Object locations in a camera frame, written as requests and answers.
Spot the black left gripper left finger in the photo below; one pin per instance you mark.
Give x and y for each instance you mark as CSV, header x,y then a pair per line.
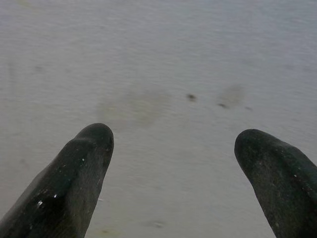
x,y
67,183

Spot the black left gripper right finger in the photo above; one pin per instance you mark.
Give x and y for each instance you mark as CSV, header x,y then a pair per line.
x,y
282,178

